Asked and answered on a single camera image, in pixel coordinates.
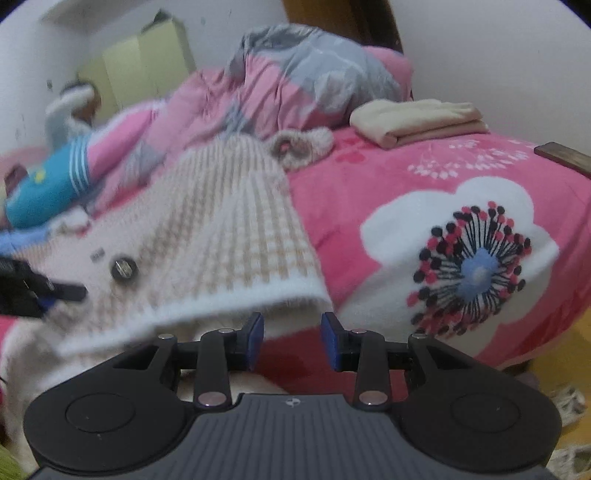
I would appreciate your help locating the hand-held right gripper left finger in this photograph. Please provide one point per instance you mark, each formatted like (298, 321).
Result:
(254, 339)

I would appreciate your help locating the white sneaker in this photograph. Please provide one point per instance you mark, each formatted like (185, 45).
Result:
(572, 464)
(570, 401)

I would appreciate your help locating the plain pink pillow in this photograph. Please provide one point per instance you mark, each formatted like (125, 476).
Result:
(392, 69)

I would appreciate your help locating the maroon garment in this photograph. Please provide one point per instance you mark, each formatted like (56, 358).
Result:
(14, 177)

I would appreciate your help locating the folded cream garment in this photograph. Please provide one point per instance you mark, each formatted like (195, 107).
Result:
(415, 120)

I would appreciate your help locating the pink white headboard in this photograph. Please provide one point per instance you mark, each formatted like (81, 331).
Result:
(18, 157)

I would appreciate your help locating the blue pink cartoon pillow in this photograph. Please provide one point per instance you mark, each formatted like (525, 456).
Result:
(41, 198)

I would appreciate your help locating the beige white checked jacket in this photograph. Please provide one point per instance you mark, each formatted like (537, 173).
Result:
(221, 230)

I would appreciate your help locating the yellow-green wardrobe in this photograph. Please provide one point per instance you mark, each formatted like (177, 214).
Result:
(138, 60)

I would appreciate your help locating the pink grey quilt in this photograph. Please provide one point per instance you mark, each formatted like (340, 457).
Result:
(295, 83)

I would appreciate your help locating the yellow-green cloth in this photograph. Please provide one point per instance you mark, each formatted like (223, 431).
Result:
(9, 464)

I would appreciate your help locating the white cloth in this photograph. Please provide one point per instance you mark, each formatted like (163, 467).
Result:
(69, 220)

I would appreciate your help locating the wooden bed frame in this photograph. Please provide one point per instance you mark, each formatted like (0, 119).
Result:
(563, 157)

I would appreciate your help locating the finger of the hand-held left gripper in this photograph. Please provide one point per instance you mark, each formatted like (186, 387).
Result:
(69, 293)

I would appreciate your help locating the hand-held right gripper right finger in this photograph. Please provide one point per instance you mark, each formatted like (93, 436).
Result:
(330, 339)

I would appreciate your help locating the light blue cloth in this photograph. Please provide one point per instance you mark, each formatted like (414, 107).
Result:
(18, 237)

